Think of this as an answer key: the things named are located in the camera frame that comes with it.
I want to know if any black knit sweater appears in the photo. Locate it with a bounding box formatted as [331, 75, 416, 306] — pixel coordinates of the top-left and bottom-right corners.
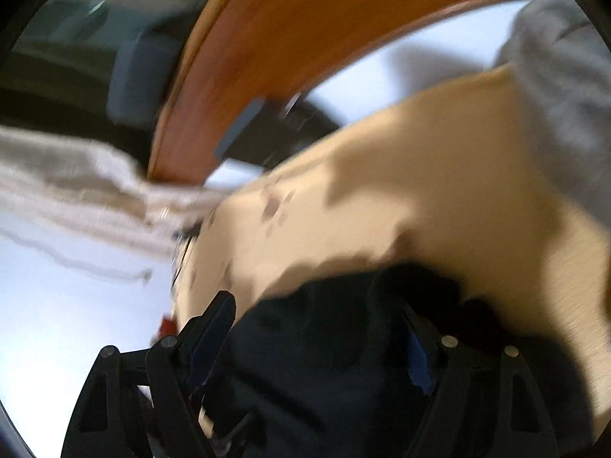
[204, 264, 595, 457]

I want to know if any red cloth item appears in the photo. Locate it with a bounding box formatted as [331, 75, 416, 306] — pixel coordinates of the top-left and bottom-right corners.
[156, 315, 178, 340]

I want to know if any left beige curtain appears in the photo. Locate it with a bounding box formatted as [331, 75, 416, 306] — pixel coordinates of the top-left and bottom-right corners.
[1, 126, 227, 260]

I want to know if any yellow paw print blanket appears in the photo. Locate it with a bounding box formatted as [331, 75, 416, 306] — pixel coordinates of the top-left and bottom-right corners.
[174, 66, 610, 429]

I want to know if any black box on bed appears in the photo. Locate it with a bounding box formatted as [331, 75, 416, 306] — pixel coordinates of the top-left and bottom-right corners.
[214, 98, 340, 171]

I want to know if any dark box on sill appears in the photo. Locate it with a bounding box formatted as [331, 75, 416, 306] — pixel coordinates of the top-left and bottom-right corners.
[106, 32, 183, 129]

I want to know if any grey garment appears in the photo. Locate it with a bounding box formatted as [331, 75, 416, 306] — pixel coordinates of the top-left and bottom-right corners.
[497, 0, 610, 226]

